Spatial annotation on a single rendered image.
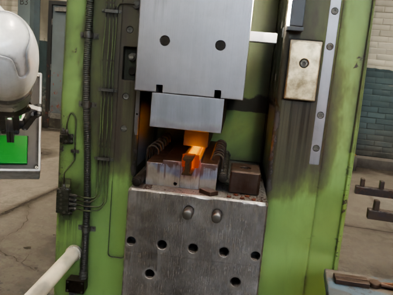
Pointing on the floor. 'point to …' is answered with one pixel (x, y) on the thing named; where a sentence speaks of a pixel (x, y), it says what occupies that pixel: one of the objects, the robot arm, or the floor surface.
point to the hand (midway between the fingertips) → (10, 131)
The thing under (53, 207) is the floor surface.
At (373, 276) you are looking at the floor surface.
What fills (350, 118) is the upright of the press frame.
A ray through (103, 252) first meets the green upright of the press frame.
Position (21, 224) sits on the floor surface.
